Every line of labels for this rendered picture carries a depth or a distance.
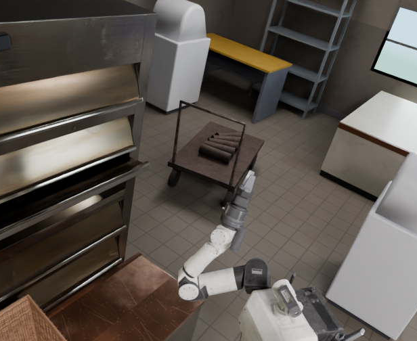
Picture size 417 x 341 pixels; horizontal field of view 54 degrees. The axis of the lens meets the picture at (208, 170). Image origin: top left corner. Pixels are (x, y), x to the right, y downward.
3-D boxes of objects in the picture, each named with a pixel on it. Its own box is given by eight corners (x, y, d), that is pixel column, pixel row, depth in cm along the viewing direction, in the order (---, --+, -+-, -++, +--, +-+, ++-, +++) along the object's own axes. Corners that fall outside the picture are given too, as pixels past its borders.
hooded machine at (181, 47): (167, 89, 671) (183, -8, 593) (198, 104, 645) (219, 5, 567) (133, 99, 611) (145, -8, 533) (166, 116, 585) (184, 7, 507)
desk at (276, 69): (202, 79, 747) (212, 32, 703) (276, 113, 684) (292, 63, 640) (174, 87, 686) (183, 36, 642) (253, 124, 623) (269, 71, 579)
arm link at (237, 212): (256, 189, 158) (244, 217, 160) (233, 180, 158) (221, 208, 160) (258, 196, 146) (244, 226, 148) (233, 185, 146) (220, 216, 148)
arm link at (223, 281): (184, 287, 173) (235, 277, 171) (183, 309, 161) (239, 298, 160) (177, 266, 168) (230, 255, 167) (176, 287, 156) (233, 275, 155)
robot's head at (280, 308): (283, 295, 148) (291, 278, 143) (296, 319, 140) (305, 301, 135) (267, 297, 145) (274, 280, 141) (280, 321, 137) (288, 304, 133)
